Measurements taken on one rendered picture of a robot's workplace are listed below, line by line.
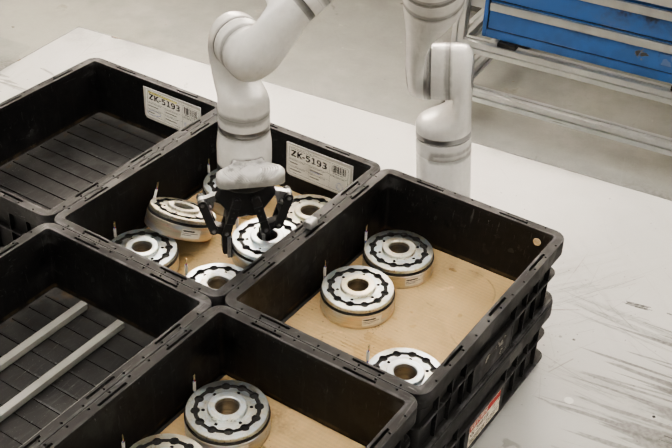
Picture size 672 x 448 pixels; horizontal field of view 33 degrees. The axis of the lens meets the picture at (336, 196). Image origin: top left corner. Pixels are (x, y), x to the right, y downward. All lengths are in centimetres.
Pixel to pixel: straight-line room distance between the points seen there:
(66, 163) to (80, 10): 259
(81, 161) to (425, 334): 69
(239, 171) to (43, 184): 48
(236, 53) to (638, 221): 93
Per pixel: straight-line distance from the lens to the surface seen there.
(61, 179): 187
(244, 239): 161
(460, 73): 177
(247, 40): 140
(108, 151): 193
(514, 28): 351
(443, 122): 182
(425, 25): 164
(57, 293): 163
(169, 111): 191
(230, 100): 146
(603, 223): 204
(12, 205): 165
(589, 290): 188
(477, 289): 163
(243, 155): 149
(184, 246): 169
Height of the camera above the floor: 183
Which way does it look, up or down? 34 degrees down
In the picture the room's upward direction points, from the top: 2 degrees clockwise
